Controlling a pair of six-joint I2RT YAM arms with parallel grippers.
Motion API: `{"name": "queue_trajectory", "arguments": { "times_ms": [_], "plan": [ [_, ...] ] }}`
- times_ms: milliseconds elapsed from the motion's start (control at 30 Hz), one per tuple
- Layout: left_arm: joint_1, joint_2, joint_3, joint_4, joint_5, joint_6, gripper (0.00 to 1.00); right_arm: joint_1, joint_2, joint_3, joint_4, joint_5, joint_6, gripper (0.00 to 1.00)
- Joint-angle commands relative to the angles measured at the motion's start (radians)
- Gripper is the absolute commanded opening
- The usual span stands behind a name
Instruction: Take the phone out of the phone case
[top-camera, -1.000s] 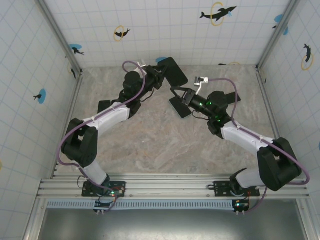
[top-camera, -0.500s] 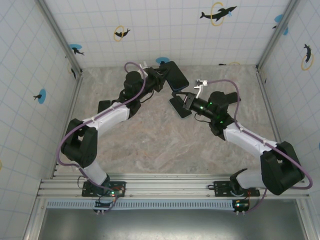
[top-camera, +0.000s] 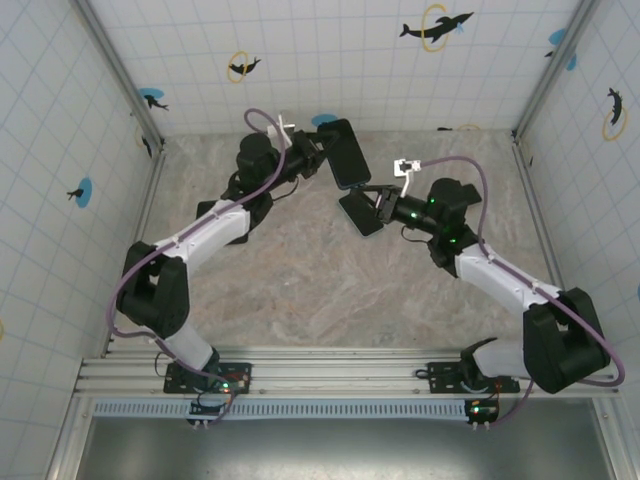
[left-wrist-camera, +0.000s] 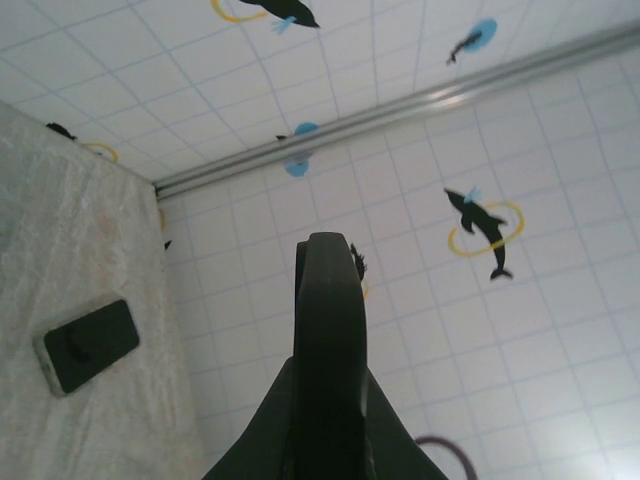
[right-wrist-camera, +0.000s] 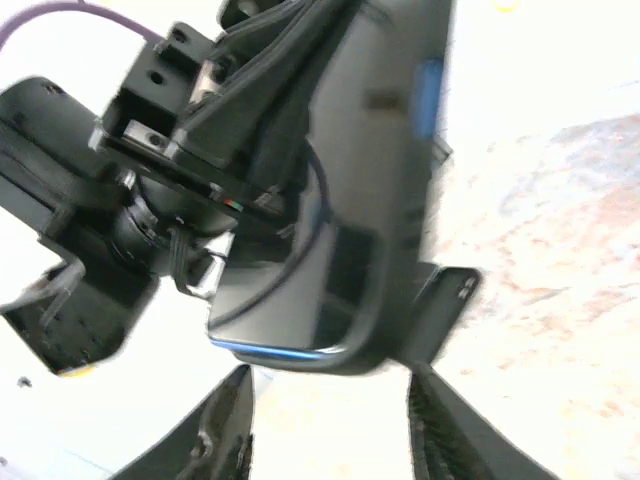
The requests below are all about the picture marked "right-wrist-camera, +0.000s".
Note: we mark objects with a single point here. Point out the black screen smartphone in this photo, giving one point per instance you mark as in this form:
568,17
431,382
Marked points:
325,280

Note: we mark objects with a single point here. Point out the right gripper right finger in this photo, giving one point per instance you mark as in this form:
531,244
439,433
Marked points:
450,440

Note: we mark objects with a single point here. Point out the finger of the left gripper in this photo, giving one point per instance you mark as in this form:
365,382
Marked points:
270,75
442,310

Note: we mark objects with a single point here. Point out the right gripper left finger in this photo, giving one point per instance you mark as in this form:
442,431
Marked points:
215,435

